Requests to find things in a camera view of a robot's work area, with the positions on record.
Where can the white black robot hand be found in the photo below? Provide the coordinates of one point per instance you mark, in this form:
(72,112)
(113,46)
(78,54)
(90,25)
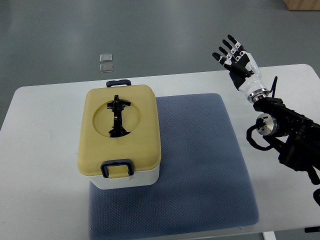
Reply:
(243,69)

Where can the yellow storage box lid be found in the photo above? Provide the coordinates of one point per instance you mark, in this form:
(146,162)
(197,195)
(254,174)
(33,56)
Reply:
(119,123)

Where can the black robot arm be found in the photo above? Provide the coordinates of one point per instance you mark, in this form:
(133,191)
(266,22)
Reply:
(294,136)

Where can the cardboard box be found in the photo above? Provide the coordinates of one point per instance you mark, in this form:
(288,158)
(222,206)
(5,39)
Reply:
(302,5)

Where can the white storage box base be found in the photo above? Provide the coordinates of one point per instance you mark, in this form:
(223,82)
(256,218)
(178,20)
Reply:
(119,178)

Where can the blue grey fabric mat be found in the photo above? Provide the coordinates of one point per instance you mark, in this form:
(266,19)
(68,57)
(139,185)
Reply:
(203,182)

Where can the upper metal floor plate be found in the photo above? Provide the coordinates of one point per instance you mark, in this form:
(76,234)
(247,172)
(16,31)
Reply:
(105,57)

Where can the white table leg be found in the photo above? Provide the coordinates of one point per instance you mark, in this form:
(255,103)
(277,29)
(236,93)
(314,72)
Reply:
(269,235)

